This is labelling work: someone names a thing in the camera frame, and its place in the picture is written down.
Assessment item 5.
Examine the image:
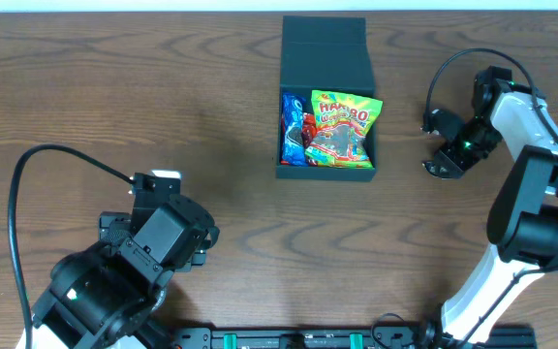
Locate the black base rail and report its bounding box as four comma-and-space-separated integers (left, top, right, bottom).
162, 325, 538, 349

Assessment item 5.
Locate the small black candy wrapper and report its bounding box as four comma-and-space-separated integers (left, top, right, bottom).
422, 161, 438, 175

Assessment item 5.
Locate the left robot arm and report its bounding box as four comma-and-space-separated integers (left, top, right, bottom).
17, 195, 219, 348

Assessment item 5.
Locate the blue Oreo cookie pack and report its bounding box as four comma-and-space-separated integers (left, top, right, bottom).
282, 92, 307, 167

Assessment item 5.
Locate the green Haribo gummy bag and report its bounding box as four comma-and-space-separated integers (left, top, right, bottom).
304, 90, 384, 169

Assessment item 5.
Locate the red Hacks candy bag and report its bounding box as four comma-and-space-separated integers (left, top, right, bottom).
301, 112, 317, 149

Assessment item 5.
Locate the dark green box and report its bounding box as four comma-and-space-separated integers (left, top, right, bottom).
275, 16, 377, 182

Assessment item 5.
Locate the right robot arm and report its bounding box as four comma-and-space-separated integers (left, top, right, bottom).
417, 66, 558, 348

